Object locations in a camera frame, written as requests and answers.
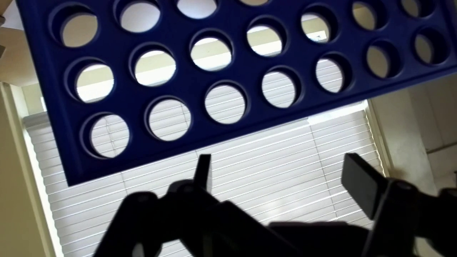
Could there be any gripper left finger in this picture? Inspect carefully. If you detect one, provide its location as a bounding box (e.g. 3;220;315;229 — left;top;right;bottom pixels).
94;154;297;257

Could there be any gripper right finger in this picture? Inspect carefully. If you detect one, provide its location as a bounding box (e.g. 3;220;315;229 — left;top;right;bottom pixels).
341;153;457;257

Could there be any blue board with round holes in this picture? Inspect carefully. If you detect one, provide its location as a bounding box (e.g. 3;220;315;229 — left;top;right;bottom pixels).
15;0;457;187

